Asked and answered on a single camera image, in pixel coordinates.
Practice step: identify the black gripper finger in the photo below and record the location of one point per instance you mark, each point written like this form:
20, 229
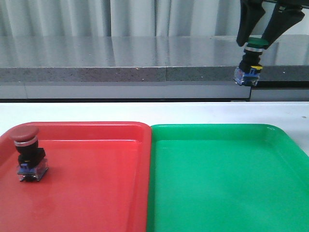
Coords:
251, 11
286, 14

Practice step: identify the green mushroom push button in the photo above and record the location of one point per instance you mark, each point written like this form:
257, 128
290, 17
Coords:
248, 71

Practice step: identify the red mushroom push button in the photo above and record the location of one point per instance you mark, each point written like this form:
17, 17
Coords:
32, 161

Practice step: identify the green plastic tray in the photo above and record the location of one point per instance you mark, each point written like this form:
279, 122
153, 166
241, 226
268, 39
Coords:
227, 178

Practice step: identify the grey stone counter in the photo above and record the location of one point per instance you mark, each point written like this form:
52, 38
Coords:
149, 69

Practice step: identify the red plastic tray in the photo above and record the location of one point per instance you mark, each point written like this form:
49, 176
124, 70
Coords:
97, 180

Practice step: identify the white curtain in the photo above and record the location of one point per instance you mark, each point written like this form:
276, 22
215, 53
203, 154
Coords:
104, 18

